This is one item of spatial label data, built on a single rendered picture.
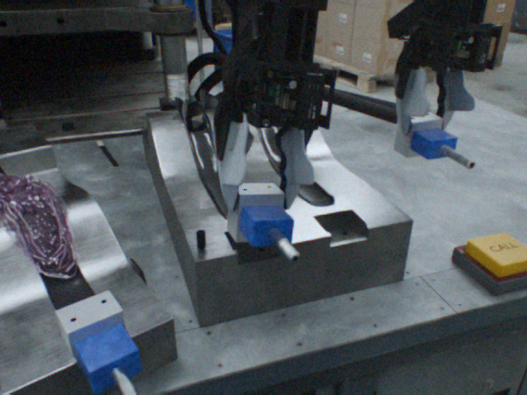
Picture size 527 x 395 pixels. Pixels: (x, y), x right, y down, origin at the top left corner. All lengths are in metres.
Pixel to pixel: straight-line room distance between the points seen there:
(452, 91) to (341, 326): 0.36
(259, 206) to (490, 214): 0.44
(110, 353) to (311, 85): 0.28
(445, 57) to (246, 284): 0.35
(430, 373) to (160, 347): 0.43
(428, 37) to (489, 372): 0.52
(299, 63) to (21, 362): 0.35
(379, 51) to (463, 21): 3.75
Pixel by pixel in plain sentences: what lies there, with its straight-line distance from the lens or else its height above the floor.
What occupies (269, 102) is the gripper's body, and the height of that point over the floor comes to 1.05.
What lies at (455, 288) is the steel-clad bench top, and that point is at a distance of 0.65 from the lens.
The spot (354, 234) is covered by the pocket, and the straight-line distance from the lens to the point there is 0.60.
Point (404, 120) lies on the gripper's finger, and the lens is 0.69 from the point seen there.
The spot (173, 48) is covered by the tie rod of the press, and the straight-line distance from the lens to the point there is 1.18.
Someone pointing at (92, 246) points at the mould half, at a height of 0.87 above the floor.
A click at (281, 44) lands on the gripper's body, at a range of 0.41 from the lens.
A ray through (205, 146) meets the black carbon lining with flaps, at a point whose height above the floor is 0.91.
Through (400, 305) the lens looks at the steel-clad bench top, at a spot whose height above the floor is 0.80.
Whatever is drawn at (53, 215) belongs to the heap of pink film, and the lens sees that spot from 0.59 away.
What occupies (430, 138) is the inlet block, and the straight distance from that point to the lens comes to 0.69.
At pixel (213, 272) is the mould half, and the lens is 0.51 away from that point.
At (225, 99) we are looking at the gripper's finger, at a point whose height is 1.04.
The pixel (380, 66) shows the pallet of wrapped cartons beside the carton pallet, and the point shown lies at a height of 0.22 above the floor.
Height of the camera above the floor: 1.18
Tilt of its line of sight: 28 degrees down
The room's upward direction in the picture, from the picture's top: straight up
